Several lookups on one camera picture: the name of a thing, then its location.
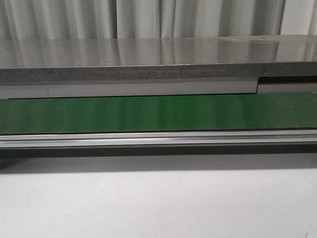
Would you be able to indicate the grey rear conveyor rail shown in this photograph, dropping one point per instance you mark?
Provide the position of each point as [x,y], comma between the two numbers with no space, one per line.
[142,87]

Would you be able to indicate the white pleated curtain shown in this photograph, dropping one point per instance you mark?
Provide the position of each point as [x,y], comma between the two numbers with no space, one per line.
[106,19]

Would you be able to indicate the aluminium front conveyor rail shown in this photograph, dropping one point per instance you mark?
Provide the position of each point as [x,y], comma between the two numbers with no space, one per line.
[159,138]

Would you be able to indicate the green conveyor belt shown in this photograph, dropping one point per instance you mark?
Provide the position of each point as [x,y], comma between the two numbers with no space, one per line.
[158,113]

